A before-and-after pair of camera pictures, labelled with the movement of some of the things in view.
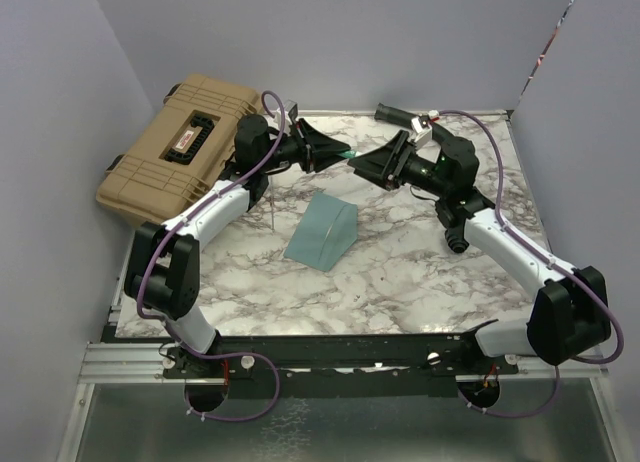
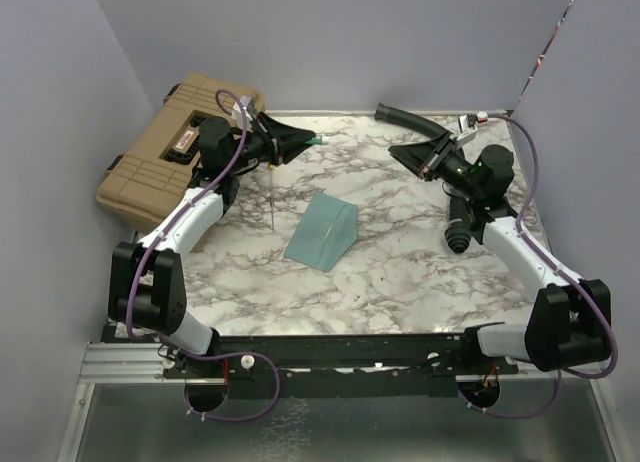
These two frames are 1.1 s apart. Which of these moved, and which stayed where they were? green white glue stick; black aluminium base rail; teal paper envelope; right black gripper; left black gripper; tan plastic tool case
Moved: right black gripper; left black gripper; green white glue stick
Stayed: black aluminium base rail; teal paper envelope; tan plastic tool case
